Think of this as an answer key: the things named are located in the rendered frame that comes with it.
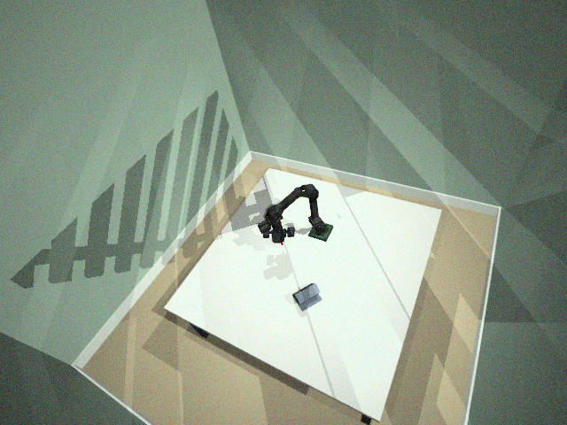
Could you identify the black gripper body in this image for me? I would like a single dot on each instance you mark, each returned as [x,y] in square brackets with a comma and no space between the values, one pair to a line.
[290,232]

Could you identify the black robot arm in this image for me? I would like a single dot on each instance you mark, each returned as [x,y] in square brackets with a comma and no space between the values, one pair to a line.
[274,213]

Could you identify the grey sloped panel with hole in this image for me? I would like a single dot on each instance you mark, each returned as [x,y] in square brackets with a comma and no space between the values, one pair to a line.
[307,296]

